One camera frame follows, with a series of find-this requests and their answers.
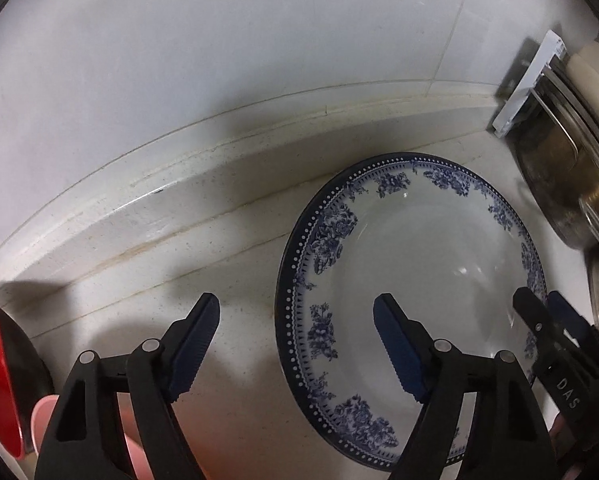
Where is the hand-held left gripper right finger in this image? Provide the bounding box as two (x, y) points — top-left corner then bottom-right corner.
(373, 292), (560, 480)

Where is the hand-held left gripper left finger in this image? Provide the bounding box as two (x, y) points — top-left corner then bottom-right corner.
(34, 292), (221, 480)

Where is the pink bowl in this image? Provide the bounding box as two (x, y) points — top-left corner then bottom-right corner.
(23, 395), (147, 480)

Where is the person's right hand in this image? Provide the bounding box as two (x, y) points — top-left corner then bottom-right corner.
(551, 410), (580, 480)

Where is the white pot rack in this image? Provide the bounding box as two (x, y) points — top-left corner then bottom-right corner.
(492, 30), (566, 138)

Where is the blue floral plate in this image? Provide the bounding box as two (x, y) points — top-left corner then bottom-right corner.
(275, 152), (549, 472)

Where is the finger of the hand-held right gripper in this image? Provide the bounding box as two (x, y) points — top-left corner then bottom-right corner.
(513, 287), (560, 356)
(548, 291), (599, 361)

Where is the white pot with lid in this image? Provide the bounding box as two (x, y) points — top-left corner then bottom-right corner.
(567, 40), (599, 126)

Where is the large steel pot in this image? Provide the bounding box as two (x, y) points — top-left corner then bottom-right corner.
(512, 60), (599, 251)

